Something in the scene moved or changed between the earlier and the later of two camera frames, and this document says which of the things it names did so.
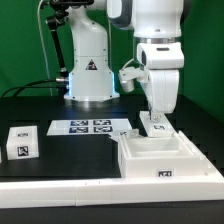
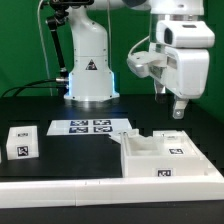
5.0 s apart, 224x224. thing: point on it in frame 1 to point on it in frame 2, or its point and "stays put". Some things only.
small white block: x=157 y=125 to x=172 y=144
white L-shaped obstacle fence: x=111 y=191 stays put
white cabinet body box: x=167 y=156 stays put
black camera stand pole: x=55 y=15 stays put
